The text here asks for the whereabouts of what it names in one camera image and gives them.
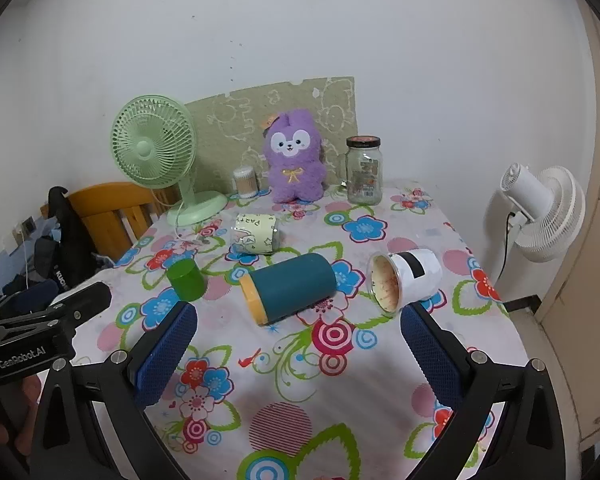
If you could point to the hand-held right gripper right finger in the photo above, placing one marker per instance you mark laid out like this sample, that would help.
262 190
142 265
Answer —
432 357

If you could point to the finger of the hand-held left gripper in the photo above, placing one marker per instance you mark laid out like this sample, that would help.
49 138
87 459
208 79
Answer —
87 305

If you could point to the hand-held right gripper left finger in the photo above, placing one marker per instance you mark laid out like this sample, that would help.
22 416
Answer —
166 355

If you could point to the small green cup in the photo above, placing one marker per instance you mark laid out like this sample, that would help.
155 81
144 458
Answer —
185 280

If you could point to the white cup with black label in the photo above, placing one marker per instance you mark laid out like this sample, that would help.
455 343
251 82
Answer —
420 275

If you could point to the teal cup with yellow rim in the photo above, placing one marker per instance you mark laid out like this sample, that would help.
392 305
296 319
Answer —
295 285

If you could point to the pale green patterned cup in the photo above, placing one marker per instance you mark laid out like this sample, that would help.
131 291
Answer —
257 230

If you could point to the person's left hand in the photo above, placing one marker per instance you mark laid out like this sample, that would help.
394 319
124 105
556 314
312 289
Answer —
31 391

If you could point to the black bag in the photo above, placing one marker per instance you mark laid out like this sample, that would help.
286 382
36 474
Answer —
75 245

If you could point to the blue bedsheet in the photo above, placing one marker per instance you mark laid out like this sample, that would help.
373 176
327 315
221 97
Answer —
0 270

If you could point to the wooden chair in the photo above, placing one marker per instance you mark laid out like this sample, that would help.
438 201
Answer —
105 210

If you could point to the green desk fan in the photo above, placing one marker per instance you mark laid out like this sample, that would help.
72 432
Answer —
147 150

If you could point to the cotton swab container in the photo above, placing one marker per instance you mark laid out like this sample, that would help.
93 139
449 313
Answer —
245 182

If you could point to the glass jar with lid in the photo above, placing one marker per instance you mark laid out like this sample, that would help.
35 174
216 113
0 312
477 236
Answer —
364 180

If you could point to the white fan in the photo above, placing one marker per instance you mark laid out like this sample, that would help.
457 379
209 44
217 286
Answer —
560 210

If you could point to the purple plush toy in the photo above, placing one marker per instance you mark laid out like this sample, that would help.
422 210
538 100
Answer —
292 175

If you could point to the green printed board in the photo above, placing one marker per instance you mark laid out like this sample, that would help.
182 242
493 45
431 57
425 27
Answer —
230 120

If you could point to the black table bracket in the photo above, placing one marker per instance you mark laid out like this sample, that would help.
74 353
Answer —
522 303

